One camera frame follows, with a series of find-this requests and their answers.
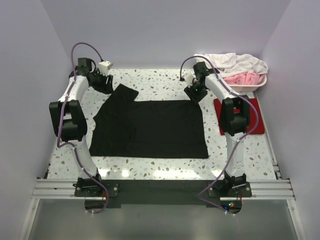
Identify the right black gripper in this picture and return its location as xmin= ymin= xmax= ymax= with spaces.
xmin=184 ymin=80 xmax=208 ymax=106

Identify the black t shirt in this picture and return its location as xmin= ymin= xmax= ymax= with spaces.
xmin=89 ymin=84 xmax=209 ymax=159

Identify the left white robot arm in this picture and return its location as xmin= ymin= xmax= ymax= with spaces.
xmin=49 ymin=57 xmax=113 ymax=196

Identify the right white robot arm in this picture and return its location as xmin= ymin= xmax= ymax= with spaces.
xmin=182 ymin=61 xmax=251 ymax=197

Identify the white crumpled t shirt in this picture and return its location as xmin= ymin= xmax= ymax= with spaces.
xmin=194 ymin=52 xmax=269 ymax=77

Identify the pink crumpled t shirt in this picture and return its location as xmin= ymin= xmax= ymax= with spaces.
xmin=223 ymin=72 xmax=265 ymax=86

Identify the white perforated laundry basket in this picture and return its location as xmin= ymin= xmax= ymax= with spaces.
xmin=212 ymin=66 xmax=268 ymax=93

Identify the folded red t shirt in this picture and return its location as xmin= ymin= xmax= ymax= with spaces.
xmin=213 ymin=98 xmax=265 ymax=136

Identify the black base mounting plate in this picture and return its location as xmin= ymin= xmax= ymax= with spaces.
xmin=73 ymin=178 xmax=253 ymax=214

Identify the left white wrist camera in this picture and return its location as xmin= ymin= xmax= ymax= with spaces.
xmin=97 ymin=60 xmax=113 ymax=76

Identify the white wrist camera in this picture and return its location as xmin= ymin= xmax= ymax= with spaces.
xmin=97 ymin=60 xmax=113 ymax=76
xmin=180 ymin=73 xmax=195 ymax=86

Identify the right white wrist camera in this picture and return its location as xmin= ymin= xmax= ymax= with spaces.
xmin=180 ymin=73 xmax=195 ymax=86

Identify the aluminium extrusion rail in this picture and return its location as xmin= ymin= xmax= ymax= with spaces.
xmin=32 ymin=179 xmax=296 ymax=200

